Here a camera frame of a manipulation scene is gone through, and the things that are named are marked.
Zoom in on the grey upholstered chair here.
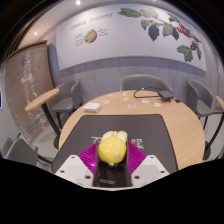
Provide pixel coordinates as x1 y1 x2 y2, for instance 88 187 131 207
49 79 83 130
184 78 224 129
1 135 54 167
119 73 174 95

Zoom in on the white flat box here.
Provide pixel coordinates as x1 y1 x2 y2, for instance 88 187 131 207
82 102 102 113

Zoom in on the coffee plant wall mural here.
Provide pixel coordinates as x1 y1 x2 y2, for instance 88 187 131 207
55 3 208 73

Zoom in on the brown printed wall panel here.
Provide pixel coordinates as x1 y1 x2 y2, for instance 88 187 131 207
3 41 56 144

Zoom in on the black power adapter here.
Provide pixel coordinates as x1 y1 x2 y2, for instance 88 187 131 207
158 89 175 101

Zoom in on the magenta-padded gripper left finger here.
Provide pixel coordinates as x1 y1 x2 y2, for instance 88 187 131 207
54 142 101 188

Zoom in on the black cable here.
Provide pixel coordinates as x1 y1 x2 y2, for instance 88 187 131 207
133 86 165 100

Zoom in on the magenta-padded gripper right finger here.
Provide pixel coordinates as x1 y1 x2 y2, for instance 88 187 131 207
125 141 170 188

